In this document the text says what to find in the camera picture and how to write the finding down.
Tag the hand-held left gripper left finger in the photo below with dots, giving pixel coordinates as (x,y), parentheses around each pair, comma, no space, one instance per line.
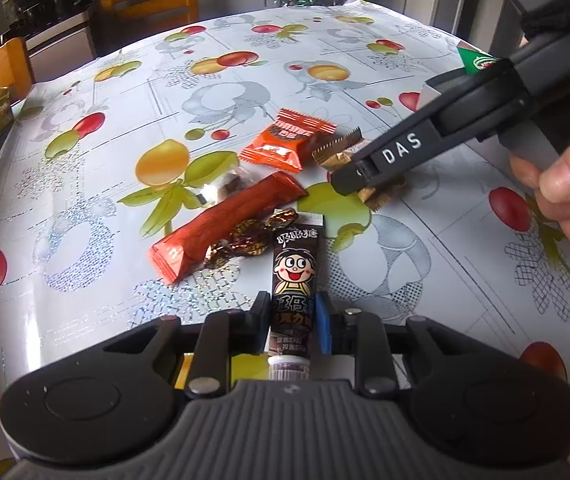
(260,320)

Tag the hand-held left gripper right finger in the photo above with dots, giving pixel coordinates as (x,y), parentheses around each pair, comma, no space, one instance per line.
(324,325)

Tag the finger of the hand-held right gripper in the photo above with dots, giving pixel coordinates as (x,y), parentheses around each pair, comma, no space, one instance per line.
(395,152)
(465,85)

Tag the green prawn cracker bag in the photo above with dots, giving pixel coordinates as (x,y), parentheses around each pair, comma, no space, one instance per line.
(477,60)

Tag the white cardboard box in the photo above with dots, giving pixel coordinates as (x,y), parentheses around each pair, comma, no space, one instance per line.
(427,97)

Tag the brown cartoon chocolate tube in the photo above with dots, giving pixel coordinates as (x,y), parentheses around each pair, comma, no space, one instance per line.
(292,280)

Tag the tan snack packet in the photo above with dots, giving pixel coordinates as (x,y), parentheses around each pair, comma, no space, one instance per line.
(337,152)

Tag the brown gold foil candy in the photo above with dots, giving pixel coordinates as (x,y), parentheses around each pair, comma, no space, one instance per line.
(282,219)
(216,255)
(247,237)

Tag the long red snack packet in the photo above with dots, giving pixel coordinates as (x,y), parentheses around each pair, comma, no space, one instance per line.
(225,225)

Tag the orange square snack packet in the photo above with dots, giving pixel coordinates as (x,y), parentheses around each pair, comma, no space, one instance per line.
(285,140)

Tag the small clear dark candy packet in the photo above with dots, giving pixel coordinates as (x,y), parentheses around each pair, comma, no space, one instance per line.
(235,185)

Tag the fruit print tablecloth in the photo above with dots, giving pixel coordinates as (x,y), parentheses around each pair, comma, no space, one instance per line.
(115,240)

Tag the silver small cabinet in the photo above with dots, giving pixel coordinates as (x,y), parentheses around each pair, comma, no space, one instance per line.
(60,55)

